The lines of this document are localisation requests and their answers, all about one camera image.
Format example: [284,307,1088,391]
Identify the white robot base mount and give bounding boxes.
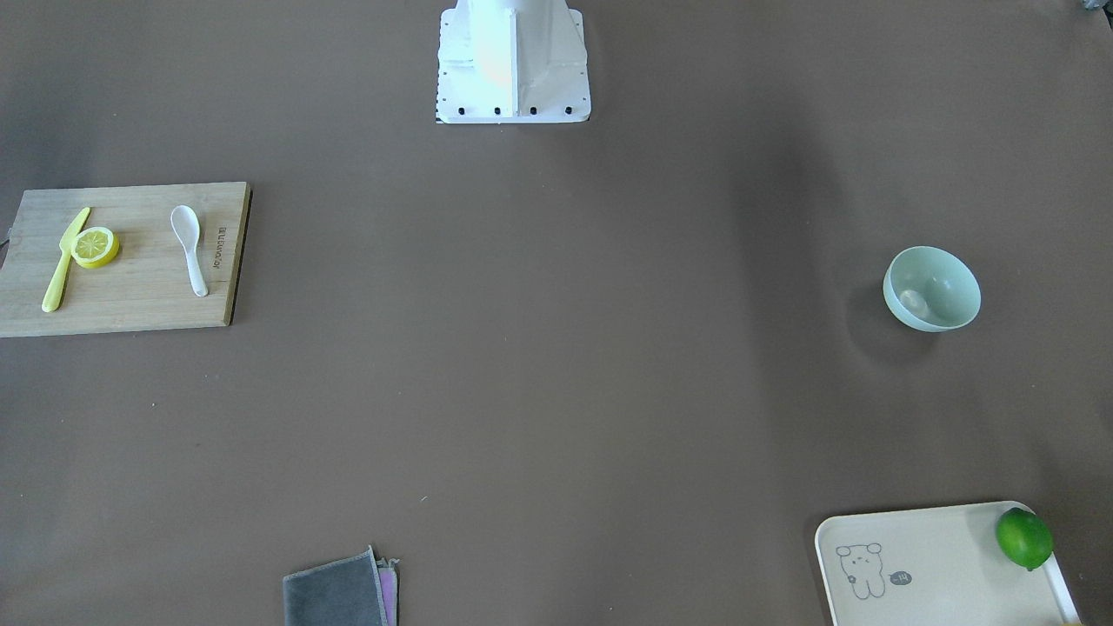
[435,1,592,124]

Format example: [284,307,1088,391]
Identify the green lime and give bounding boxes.
[995,507,1055,571]

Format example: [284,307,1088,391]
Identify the wooden cutting board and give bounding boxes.
[1,182,252,338]

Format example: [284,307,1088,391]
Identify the grey folded cloth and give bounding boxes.
[283,546,400,625]

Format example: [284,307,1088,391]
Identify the cream tray with cartoon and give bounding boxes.
[815,502,1081,625]

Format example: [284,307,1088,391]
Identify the mint green bowl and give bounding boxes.
[881,246,982,333]

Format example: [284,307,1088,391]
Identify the yellow plastic knife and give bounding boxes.
[41,206,91,313]

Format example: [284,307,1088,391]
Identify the yellow lemon slice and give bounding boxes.
[70,226,122,268]

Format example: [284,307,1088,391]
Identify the white ceramic spoon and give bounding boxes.
[170,205,210,297]

